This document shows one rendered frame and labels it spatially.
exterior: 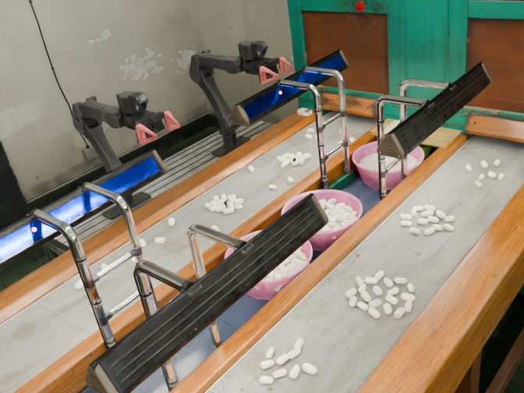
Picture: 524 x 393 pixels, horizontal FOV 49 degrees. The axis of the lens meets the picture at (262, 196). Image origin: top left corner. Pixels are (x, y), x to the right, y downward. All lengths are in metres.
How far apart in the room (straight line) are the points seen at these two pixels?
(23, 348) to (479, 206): 1.42
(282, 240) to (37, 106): 2.84
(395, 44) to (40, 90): 2.31
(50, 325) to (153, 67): 2.86
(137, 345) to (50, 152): 3.03
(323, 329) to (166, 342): 0.56
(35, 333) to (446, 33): 1.72
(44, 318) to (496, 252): 1.29
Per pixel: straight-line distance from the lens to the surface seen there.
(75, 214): 1.54
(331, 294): 1.60
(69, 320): 1.74
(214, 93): 2.59
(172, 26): 4.42
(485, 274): 1.64
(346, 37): 2.53
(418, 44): 2.37
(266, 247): 1.19
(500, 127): 2.29
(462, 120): 2.39
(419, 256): 1.72
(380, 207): 1.90
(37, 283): 1.90
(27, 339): 1.74
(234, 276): 1.14
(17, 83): 3.81
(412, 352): 1.40
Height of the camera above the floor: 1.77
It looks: 30 degrees down
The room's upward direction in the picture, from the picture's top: 9 degrees counter-clockwise
